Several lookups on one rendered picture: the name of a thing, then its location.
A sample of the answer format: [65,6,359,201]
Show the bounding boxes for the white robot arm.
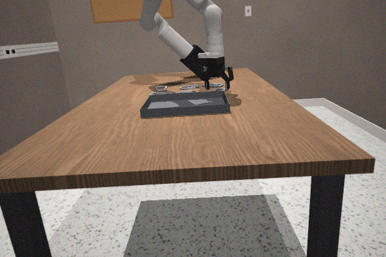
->
[139,0,224,59]

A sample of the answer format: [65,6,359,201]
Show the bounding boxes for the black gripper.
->
[200,57,234,91]

